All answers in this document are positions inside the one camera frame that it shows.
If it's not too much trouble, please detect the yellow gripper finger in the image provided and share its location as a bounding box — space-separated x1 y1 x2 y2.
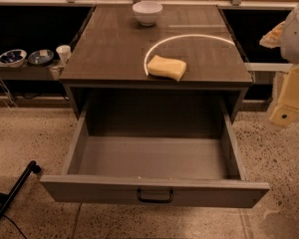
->
259 22 285 49
269 66 299 127

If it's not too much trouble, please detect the yellow sponge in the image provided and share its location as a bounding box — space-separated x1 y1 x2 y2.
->
147 55 186 82

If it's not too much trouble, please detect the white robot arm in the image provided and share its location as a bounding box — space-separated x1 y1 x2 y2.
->
259 3 299 126

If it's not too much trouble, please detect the open grey top drawer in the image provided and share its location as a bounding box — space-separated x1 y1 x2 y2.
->
41 96 270 208

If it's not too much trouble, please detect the white ceramic bowl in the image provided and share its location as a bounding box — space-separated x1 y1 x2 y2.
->
133 1 162 26

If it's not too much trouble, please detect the brown wooden cabinet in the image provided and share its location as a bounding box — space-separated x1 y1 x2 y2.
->
59 3 254 124

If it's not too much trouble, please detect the white paper cup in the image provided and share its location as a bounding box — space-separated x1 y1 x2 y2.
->
56 45 72 64

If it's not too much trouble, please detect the low side shelf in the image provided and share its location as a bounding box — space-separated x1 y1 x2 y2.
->
0 60 64 81

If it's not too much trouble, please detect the dark shallow bowl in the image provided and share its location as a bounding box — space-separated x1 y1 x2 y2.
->
28 49 54 66

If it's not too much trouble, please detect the blue patterned bowl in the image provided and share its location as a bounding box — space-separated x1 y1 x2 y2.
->
0 49 27 68

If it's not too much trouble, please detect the black chair leg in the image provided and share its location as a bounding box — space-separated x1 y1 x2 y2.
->
0 160 41 220

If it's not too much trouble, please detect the black drawer handle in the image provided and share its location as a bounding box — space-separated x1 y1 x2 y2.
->
137 189 173 204

